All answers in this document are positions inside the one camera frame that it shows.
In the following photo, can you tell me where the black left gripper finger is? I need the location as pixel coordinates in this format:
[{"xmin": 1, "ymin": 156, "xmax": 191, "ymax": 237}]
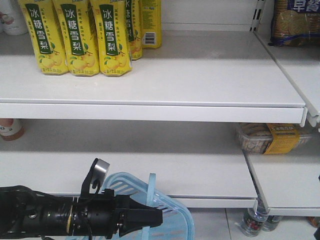
[{"xmin": 118, "ymin": 197, "xmax": 163, "ymax": 237}]

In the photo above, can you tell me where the blue breakfast biscuit bag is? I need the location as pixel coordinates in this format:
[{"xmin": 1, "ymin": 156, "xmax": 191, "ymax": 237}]
[{"xmin": 270, "ymin": 0, "xmax": 320, "ymax": 47}]

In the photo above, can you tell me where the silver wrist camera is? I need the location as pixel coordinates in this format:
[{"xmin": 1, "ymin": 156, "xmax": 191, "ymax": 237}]
[{"xmin": 80, "ymin": 158, "xmax": 110, "ymax": 197}]

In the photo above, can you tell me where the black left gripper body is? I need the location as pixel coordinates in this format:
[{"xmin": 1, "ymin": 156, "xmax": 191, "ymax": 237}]
[{"xmin": 67, "ymin": 189, "xmax": 130, "ymax": 238}]

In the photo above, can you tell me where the white shelf unit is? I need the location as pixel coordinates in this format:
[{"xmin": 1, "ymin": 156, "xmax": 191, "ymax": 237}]
[
  {"xmin": 245, "ymin": 31, "xmax": 320, "ymax": 217},
  {"xmin": 0, "ymin": 31, "xmax": 307, "ymax": 208}
]

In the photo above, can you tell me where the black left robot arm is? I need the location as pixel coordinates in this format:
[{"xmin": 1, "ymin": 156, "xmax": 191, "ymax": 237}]
[{"xmin": 0, "ymin": 185, "xmax": 163, "ymax": 239}]

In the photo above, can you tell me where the clear water bottle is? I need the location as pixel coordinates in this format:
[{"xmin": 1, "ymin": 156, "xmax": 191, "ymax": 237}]
[
  {"xmin": 262, "ymin": 215, "xmax": 283, "ymax": 232},
  {"xmin": 240, "ymin": 207, "xmax": 268, "ymax": 237}
]

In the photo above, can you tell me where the white right shelf unit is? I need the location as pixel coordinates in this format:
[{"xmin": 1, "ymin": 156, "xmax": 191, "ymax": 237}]
[{"xmin": 245, "ymin": 31, "xmax": 320, "ymax": 217}]

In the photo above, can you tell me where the light blue plastic basket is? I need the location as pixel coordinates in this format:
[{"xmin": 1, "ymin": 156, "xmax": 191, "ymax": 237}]
[{"xmin": 65, "ymin": 171, "xmax": 196, "ymax": 240}]

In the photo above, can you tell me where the orange juice bottle right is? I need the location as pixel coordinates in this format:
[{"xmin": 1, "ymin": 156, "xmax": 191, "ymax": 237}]
[{"xmin": 0, "ymin": 118, "xmax": 25, "ymax": 141}]

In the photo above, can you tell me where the clear water bottle behind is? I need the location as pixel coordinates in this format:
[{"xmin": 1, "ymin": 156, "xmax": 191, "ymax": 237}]
[{"xmin": 262, "ymin": 215, "xmax": 283, "ymax": 232}]

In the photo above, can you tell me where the white peach drink bottle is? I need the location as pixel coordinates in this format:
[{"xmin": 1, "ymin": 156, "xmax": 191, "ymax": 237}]
[{"xmin": 0, "ymin": 0, "xmax": 28, "ymax": 36}]

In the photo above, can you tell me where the white left shelf unit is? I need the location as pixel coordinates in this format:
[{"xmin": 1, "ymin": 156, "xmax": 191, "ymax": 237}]
[{"xmin": 0, "ymin": 31, "xmax": 307, "ymax": 208}]

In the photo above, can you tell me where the yellow label cookie tray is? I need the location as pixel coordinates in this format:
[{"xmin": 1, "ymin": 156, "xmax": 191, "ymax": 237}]
[{"xmin": 234, "ymin": 122, "xmax": 313, "ymax": 154}]

